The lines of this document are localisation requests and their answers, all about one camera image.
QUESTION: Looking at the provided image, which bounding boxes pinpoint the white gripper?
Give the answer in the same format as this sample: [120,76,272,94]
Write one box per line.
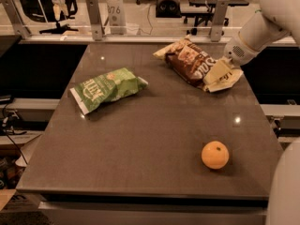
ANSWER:
[203,33,260,93]

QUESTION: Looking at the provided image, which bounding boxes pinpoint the brown chip bag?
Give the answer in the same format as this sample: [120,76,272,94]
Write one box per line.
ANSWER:
[153,36,217,92]

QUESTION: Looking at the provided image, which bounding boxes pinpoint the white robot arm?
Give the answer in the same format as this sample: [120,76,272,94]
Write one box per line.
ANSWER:
[204,0,300,225]

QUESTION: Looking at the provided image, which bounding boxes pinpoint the green chip bag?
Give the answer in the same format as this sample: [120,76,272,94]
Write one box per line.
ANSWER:
[70,67,148,114]

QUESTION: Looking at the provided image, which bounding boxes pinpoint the black background desk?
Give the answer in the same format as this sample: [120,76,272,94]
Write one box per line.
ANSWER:
[183,0,249,36]

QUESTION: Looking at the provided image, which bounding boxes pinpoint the orange fruit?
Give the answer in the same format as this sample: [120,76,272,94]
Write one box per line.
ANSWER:
[201,141,230,170]

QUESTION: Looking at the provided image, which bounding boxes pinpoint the black box with lenses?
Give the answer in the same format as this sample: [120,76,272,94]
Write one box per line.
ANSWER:
[156,0,181,18]

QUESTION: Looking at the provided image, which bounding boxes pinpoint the right metal rail bracket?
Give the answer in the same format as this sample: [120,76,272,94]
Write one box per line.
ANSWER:
[210,0,229,42]

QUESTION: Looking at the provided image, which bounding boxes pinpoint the metal rail bracket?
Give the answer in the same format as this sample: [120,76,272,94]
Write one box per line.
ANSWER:
[210,0,229,42]
[85,0,104,41]
[0,0,31,39]

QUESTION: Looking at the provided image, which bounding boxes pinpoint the white numbered post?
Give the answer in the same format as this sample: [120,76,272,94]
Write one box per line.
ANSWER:
[106,0,127,35]

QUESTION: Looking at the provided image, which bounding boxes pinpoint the middle metal rail bracket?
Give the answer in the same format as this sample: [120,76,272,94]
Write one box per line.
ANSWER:
[85,0,104,41]

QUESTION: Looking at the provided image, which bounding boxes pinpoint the left metal rail bracket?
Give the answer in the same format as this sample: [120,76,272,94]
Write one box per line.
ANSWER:
[0,0,31,39]

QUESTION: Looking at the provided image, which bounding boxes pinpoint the black cable at left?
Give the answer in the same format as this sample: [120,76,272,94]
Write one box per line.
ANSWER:
[0,103,29,166]

